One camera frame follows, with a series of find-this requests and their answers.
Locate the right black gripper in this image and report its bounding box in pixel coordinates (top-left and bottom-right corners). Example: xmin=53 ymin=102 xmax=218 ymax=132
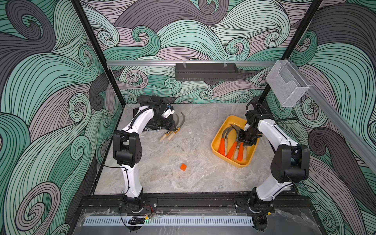
xmin=236 ymin=127 xmax=258 ymax=146

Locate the wooden handle sickle with label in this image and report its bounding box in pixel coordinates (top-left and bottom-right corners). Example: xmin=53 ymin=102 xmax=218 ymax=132
xmin=159 ymin=114 xmax=180 ymax=141

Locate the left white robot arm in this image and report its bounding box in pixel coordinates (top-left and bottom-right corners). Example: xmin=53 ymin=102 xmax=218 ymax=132
xmin=113 ymin=95 xmax=176 ymax=208

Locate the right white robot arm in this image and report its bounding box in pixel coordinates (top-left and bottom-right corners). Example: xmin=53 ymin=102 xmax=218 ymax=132
xmin=238 ymin=101 xmax=310 ymax=214

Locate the black ribbed storage case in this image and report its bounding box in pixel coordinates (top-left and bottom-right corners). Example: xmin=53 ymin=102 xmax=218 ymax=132
xmin=129 ymin=106 xmax=161 ymax=134

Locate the yellow plastic tray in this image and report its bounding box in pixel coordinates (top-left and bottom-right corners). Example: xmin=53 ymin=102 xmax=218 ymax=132
xmin=211 ymin=115 xmax=259 ymax=168

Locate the small orange block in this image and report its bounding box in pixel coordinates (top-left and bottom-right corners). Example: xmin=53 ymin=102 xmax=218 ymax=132
xmin=180 ymin=164 xmax=187 ymax=171

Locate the black wall shelf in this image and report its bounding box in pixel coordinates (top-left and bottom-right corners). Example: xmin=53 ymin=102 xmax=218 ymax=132
xmin=175 ymin=62 xmax=239 ymax=83

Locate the clear acrylic wall holder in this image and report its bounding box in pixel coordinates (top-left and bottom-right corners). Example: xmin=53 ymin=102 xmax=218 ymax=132
xmin=266 ymin=60 xmax=309 ymax=108

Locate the white slotted cable duct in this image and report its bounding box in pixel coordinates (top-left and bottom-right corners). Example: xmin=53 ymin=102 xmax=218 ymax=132
xmin=83 ymin=215 xmax=254 ymax=227

